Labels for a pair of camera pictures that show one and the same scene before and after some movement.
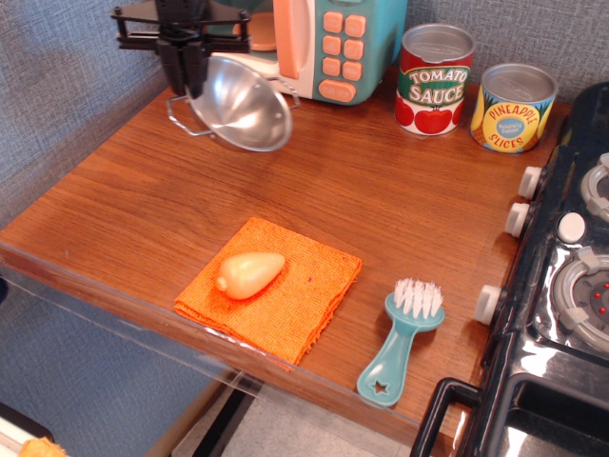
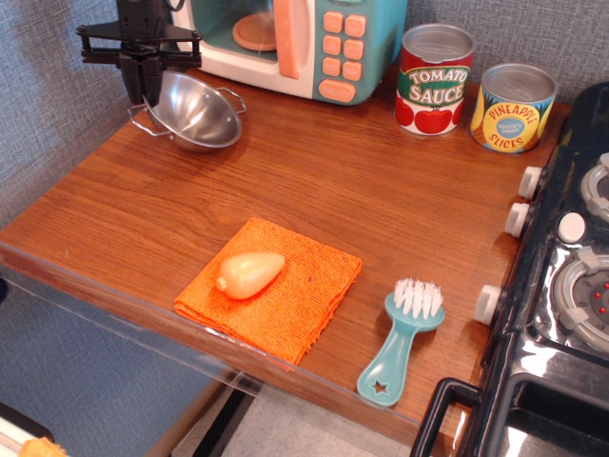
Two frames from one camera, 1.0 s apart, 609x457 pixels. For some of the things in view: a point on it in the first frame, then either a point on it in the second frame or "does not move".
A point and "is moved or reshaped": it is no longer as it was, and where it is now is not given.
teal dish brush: (412, 306) does not move
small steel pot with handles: (239, 107) is moved or reshaped
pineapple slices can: (513, 107) does not move
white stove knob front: (487, 304) does not move
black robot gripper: (183, 33) → (145, 29)
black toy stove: (544, 390) does not move
